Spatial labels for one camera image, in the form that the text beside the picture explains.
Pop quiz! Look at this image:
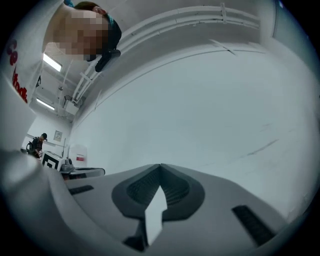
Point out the white ceiling junction box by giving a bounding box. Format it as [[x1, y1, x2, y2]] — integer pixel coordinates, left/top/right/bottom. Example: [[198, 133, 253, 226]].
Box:
[[62, 99, 80, 115]]

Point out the person's head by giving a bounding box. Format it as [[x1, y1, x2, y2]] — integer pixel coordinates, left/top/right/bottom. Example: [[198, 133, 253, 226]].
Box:
[[51, 1, 123, 63]]

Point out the person's white printed t-shirt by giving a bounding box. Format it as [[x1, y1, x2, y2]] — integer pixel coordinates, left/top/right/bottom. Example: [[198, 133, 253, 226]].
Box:
[[0, 0, 63, 152]]

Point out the long ceiling light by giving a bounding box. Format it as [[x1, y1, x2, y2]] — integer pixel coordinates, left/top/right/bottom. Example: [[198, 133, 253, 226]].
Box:
[[42, 52, 63, 73], [35, 97, 56, 111]]

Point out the white ceiling pipe bundle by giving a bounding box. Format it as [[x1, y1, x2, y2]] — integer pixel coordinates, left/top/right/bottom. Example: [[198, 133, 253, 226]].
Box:
[[71, 2, 261, 104]]

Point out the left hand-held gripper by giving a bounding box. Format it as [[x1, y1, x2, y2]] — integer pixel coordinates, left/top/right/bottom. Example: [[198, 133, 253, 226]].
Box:
[[41, 150, 106, 180]]

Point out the dark head strap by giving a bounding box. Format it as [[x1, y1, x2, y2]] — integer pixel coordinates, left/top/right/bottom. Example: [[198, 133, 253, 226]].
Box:
[[103, 12, 123, 51]]

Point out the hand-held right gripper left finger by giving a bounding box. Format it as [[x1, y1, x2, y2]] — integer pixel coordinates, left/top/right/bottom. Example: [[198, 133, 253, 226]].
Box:
[[65, 163, 161, 253]]

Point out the black head camera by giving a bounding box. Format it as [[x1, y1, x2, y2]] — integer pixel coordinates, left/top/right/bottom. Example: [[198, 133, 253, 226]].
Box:
[[94, 49, 122, 74]]

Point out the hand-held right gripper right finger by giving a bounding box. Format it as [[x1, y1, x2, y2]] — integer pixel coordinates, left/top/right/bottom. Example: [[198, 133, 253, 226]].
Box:
[[146, 163, 288, 256]]

